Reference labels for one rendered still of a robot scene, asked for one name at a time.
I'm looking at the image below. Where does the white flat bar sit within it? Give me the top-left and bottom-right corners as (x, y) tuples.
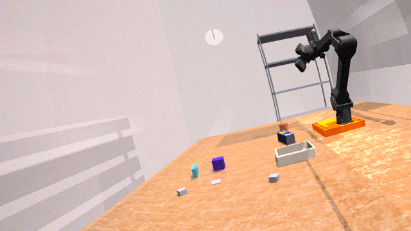
(211, 179), (221, 185)

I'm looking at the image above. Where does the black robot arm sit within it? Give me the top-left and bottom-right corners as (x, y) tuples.
(295, 28), (358, 124)

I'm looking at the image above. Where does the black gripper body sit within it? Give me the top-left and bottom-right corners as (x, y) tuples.
(295, 45), (315, 73)

